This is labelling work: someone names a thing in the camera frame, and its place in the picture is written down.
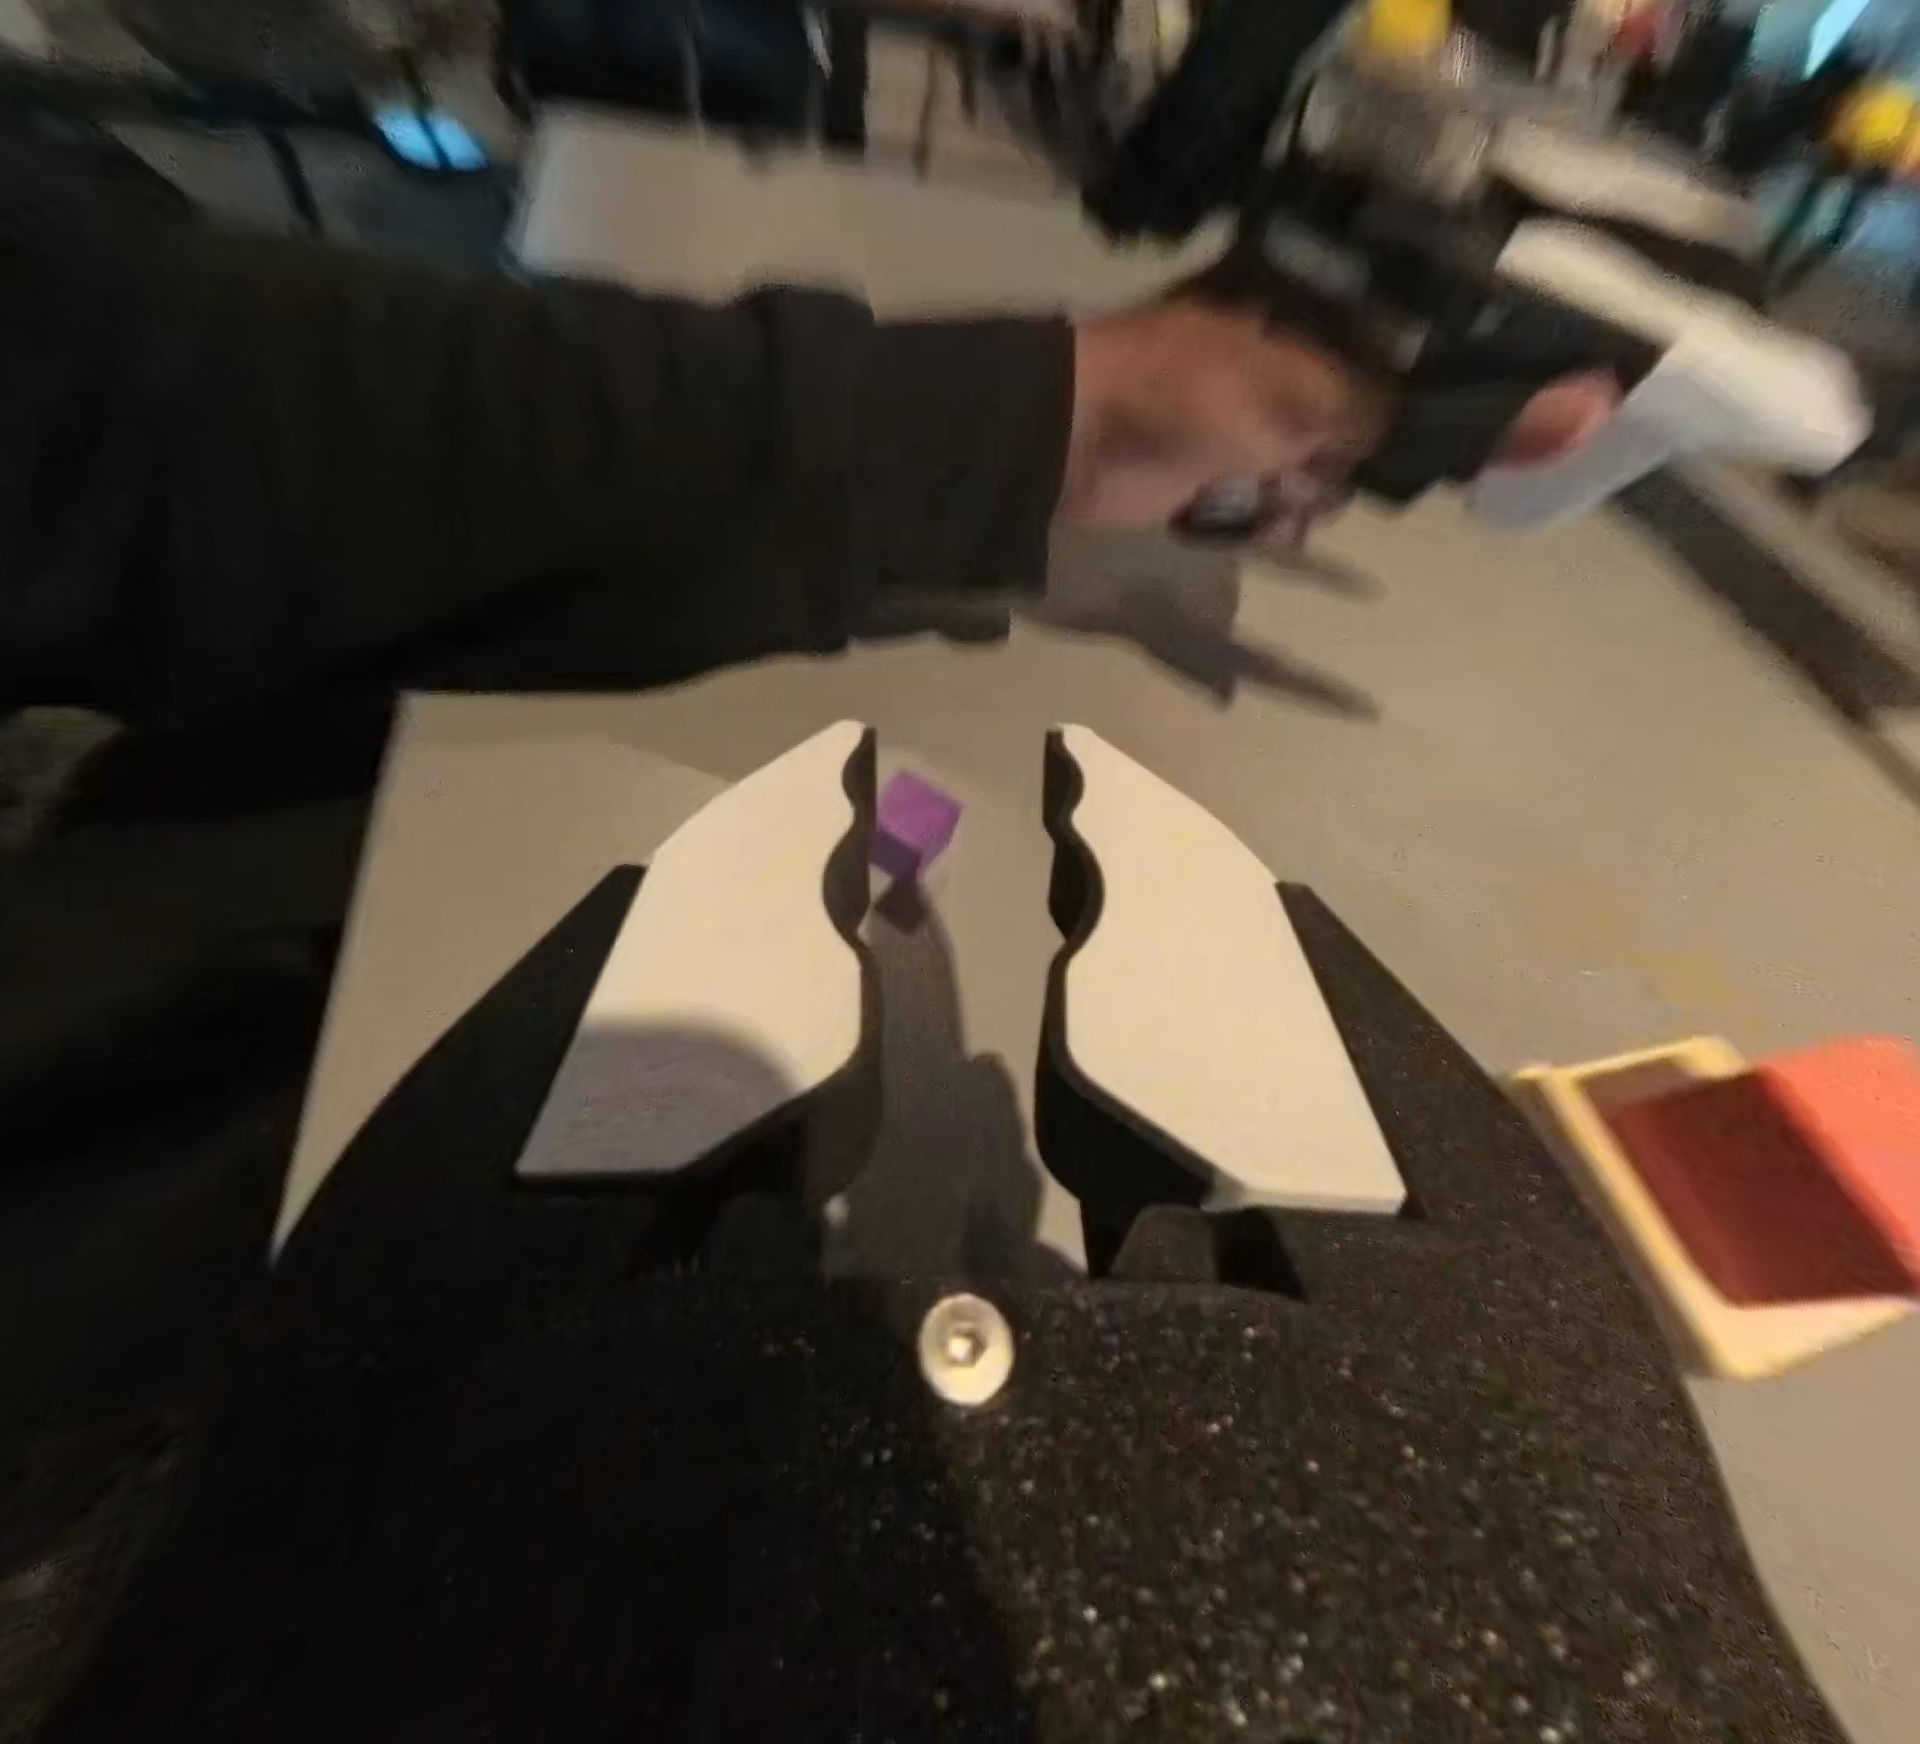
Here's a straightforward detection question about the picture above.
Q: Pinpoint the purple wooden cube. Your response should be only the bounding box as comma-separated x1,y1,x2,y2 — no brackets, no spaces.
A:
870,770,965,884

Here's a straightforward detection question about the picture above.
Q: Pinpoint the person's dark clothing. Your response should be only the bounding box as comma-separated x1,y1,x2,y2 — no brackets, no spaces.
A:
0,701,395,1744

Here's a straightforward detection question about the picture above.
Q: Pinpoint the person's left forearm black sleeve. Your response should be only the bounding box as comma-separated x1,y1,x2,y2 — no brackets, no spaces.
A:
0,48,1084,741

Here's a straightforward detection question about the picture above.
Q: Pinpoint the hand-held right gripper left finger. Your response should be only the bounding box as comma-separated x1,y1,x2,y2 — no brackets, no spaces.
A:
517,722,887,1206

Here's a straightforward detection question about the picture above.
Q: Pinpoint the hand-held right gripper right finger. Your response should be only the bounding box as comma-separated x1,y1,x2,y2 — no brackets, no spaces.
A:
1035,723,1409,1278

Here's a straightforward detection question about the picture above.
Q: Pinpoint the person's left hand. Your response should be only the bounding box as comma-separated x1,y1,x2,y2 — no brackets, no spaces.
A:
1056,296,1397,546

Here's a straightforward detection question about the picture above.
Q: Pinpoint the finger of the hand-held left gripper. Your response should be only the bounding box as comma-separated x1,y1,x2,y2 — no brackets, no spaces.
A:
1470,251,1873,534

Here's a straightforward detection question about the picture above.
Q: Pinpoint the red wooden block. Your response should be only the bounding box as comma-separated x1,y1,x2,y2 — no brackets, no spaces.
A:
1756,1037,1920,1251

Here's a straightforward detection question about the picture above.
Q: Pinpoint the beige tray with red inside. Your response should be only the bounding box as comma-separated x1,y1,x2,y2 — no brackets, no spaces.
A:
1506,1037,1920,1381

